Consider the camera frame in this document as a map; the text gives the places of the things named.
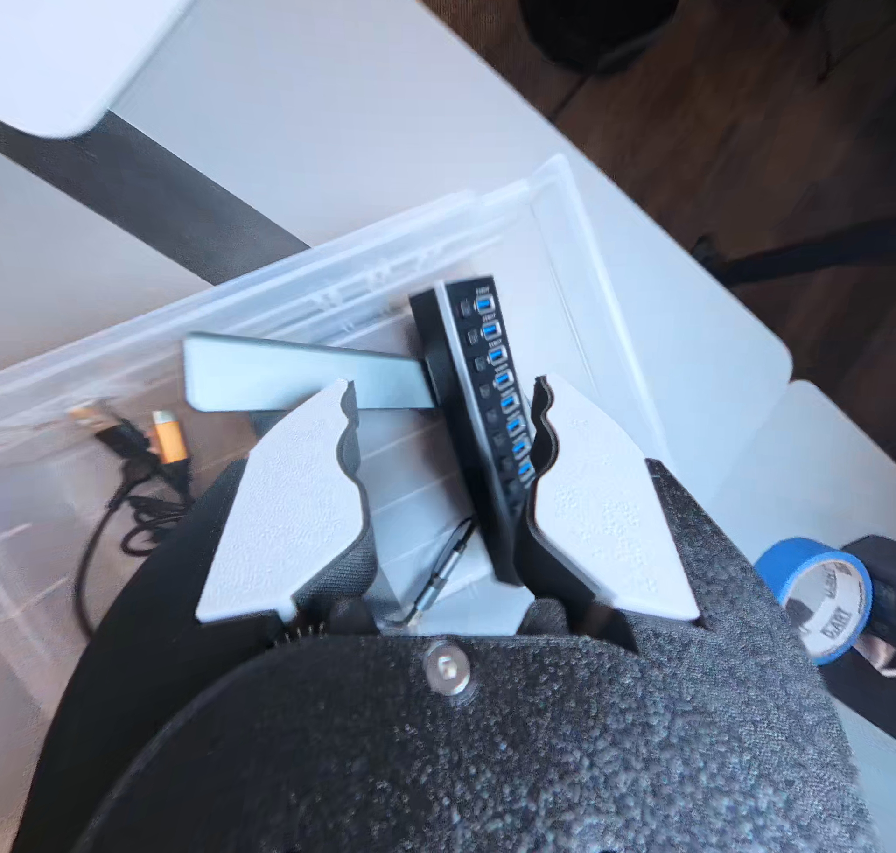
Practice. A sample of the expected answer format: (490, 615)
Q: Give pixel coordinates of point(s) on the black metal floor bar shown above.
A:
(805, 254)

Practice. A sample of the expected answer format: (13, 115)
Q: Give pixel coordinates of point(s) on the white lamp base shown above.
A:
(84, 41)

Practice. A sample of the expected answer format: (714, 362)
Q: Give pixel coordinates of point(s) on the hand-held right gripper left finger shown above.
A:
(280, 503)

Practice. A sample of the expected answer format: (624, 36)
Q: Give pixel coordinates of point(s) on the black multi-port usb hub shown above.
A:
(455, 447)

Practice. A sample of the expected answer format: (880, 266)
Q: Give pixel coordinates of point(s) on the black office chair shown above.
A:
(602, 13)

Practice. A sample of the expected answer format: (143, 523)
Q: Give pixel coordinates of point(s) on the black rounded object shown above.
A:
(875, 559)

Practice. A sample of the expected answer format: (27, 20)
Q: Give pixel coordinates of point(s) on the blue tape roll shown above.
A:
(777, 573)

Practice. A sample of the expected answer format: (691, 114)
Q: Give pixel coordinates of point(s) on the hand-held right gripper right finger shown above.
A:
(609, 510)

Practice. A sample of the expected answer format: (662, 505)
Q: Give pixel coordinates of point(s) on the slim grey usb hub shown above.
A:
(280, 370)

